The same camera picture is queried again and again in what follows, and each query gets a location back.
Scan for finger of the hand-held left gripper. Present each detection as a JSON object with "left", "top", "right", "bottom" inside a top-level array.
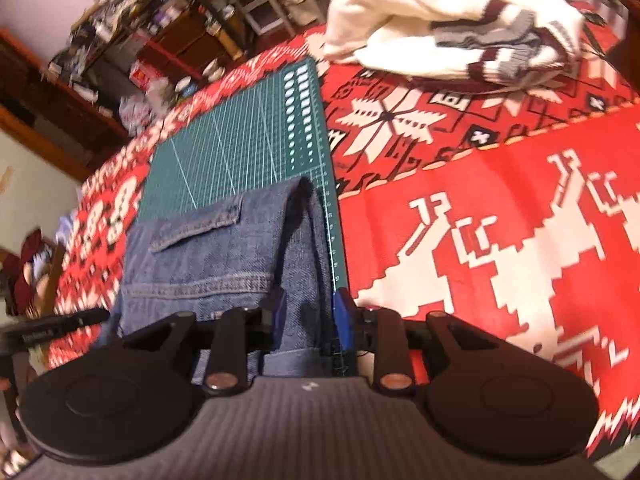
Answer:
[{"left": 55, "top": 308, "right": 111, "bottom": 330}]

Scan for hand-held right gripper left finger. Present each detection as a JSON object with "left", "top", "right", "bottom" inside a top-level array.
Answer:
[{"left": 115, "top": 289, "right": 288, "bottom": 397}]

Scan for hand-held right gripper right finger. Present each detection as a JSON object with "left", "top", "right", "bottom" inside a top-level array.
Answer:
[{"left": 334, "top": 286, "right": 507, "bottom": 397}]

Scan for blue denim jeans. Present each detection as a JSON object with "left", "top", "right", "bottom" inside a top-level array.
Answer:
[{"left": 92, "top": 177, "right": 346, "bottom": 386}]

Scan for maroon cloth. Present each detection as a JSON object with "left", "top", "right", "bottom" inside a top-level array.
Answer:
[{"left": 0, "top": 230, "right": 58, "bottom": 316}]

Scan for red patterned blanket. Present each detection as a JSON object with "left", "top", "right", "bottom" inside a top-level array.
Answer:
[{"left": 47, "top": 0, "right": 640, "bottom": 461}]

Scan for green cutting mat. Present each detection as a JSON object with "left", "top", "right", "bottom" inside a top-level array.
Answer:
[{"left": 135, "top": 57, "right": 348, "bottom": 296}]

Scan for white red plastic bag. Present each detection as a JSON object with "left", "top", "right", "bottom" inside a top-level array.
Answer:
[{"left": 117, "top": 95, "right": 153, "bottom": 133}]

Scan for grey plastic bag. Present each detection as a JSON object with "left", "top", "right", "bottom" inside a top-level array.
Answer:
[{"left": 145, "top": 80, "right": 173, "bottom": 116}]

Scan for red carton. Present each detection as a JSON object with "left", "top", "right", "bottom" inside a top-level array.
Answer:
[{"left": 129, "top": 60, "right": 156, "bottom": 86}]

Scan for wooden drawer cabinet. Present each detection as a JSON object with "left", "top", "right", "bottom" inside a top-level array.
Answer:
[{"left": 135, "top": 5, "right": 241, "bottom": 81}]

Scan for cluttered black shelf unit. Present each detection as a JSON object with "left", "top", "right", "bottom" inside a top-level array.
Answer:
[{"left": 50, "top": 0, "right": 201, "bottom": 61}]

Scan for cream knit sweater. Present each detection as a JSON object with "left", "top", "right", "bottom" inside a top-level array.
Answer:
[{"left": 322, "top": 0, "right": 586, "bottom": 83}]

